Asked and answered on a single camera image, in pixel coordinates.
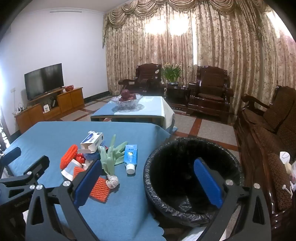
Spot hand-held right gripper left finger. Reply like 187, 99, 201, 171
25, 159, 103, 241

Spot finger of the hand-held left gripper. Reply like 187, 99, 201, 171
0, 156, 50, 189
0, 147, 22, 172

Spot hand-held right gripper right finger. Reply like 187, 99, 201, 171
194, 158, 272, 241

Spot blue plastic cover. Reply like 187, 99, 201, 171
84, 145, 109, 161

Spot black lined trash bin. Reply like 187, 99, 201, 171
143, 137, 245, 228

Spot green rubber glove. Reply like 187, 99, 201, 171
98, 134, 129, 175

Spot blue squeeze tube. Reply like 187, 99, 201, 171
124, 144, 137, 175

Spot white plastic cup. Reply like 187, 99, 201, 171
61, 159, 83, 180

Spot blue tablecloth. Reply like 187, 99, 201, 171
0, 121, 176, 241

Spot white and blue carton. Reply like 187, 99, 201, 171
80, 131, 104, 154

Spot wooden television cabinet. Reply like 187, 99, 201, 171
14, 87, 85, 133

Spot dark wooden sofa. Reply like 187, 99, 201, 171
233, 85, 296, 233

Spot flat screen television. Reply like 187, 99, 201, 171
24, 63, 64, 100

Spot white items on sofa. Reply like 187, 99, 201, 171
279, 151, 296, 193

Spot glass fruit bowl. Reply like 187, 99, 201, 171
110, 93, 144, 112

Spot dark wooden armchair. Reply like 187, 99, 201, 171
186, 65, 234, 124
118, 63, 163, 96

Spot dark wooden side table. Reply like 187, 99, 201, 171
165, 82, 189, 107

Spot coffee table with blue cloth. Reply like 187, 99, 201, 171
91, 95, 178, 135

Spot red apples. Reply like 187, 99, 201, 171
119, 89, 137, 102

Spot potted green plant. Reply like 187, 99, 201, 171
161, 63, 183, 84

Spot patterned beige curtains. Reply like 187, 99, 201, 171
103, 0, 296, 116

